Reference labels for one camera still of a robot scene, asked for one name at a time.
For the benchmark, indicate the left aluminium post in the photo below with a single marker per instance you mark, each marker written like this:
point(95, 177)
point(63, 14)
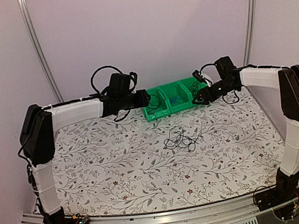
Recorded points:
point(32, 33)

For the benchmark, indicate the green bin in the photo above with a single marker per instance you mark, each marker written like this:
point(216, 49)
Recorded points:
point(158, 106)
point(177, 95)
point(192, 86)

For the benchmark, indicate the right aluminium post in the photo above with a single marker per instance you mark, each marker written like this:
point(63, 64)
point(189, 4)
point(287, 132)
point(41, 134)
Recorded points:
point(251, 13)

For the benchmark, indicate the left green bin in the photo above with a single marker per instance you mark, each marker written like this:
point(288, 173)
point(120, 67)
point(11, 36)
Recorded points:
point(158, 106)

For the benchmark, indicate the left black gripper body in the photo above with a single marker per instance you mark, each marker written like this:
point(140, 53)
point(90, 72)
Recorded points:
point(141, 102)

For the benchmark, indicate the middle green bin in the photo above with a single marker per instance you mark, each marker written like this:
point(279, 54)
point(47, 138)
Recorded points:
point(177, 95)

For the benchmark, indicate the aluminium post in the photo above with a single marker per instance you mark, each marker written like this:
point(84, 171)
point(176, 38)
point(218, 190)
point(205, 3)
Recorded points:
point(251, 13)
point(32, 33)

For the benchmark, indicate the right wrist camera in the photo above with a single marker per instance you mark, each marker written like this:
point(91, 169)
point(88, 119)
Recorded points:
point(202, 77)

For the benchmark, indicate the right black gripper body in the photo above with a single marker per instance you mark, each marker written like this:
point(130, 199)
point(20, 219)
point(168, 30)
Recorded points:
point(216, 94)

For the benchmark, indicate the right green bin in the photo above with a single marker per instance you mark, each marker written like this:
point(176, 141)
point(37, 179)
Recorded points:
point(192, 86)

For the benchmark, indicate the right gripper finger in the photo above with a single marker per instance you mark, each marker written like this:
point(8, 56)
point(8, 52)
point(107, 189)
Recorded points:
point(200, 102)
point(201, 95)

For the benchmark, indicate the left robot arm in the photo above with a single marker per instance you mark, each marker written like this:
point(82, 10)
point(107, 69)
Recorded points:
point(114, 91)

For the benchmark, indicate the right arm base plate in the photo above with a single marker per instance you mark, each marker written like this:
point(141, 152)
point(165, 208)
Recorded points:
point(265, 197)

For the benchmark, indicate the floral table mat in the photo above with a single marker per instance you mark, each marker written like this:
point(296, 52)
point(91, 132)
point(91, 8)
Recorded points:
point(200, 155)

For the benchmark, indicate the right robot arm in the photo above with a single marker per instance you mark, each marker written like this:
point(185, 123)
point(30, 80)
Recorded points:
point(286, 81)

